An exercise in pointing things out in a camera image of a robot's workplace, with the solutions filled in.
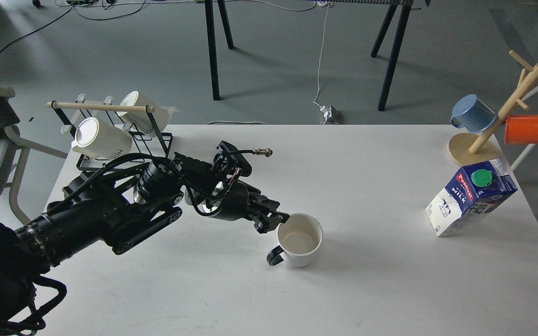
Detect white mug on rack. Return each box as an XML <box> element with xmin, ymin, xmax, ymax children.
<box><xmin>71</xmin><ymin>117</ymin><xmax>133</xmax><ymax>160</ymax></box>
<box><xmin>120</xmin><ymin>90</ymin><xmax>170</xmax><ymax>135</ymax></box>

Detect wooden mug tree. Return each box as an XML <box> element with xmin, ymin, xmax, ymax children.
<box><xmin>447</xmin><ymin>50</ymin><xmax>538</xmax><ymax>166</ymax></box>

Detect white mug with black handle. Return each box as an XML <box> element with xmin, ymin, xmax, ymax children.
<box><xmin>266</xmin><ymin>213</ymin><xmax>323</xmax><ymax>268</ymax></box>

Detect black table legs right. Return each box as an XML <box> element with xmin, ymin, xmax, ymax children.
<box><xmin>371</xmin><ymin>0</ymin><xmax>414</xmax><ymax>112</ymax></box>

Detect black table legs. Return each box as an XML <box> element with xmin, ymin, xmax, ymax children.
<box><xmin>196</xmin><ymin>0</ymin><xmax>235</xmax><ymax>101</ymax></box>
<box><xmin>371</xmin><ymin>0</ymin><xmax>414</xmax><ymax>112</ymax></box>

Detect white power cable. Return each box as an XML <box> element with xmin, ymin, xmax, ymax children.
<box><xmin>232</xmin><ymin>0</ymin><xmax>334</xmax><ymax>109</ymax></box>

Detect orange mug on tree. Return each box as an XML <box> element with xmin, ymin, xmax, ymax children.
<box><xmin>504</xmin><ymin>114</ymin><xmax>538</xmax><ymax>145</ymax></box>

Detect white mug on rack front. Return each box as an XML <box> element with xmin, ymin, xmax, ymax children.
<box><xmin>71</xmin><ymin>117</ymin><xmax>133</xmax><ymax>160</ymax></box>

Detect blue mug on tree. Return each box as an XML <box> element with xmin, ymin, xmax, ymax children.
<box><xmin>450</xmin><ymin>94</ymin><xmax>497</xmax><ymax>134</ymax></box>

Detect blue white milk carton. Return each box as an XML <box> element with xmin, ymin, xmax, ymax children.
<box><xmin>425</xmin><ymin>159</ymin><xmax>517</xmax><ymax>238</ymax></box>

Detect grey power adapter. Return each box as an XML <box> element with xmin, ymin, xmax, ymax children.
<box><xmin>320</xmin><ymin>105</ymin><xmax>342</xmax><ymax>125</ymax></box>

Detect black floor cable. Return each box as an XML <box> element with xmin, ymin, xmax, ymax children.
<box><xmin>0</xmin><ymin>0</ymin><xmax>148</xmax><ymax>66</ymax></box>

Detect black wire mug rack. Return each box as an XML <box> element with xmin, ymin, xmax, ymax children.
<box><xmin>47</xmin><ymin>91</ymin><xmax>173</xmax><ymax>171</ymax></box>

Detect white mug on rack rear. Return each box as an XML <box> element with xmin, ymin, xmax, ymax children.
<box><xmin>120</xmin><ymin>90</ymin><xmax>170</xmax><ymax>135</ymax></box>

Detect black table legs left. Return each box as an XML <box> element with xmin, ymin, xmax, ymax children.
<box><xmin>196</xmin><ymin>0</ymin><xmax>235</xmax><ymax>101</ymax></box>

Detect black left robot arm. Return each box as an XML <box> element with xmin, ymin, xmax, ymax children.
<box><xmin>0</xmin><ymin>141</ymin><xmax>290</xmax><ymax>336</ymax></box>

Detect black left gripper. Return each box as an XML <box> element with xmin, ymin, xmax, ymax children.
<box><xmin>202</xmin><ymin>181</ymin><xmax>290</xmax><ymax>234</ymax></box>

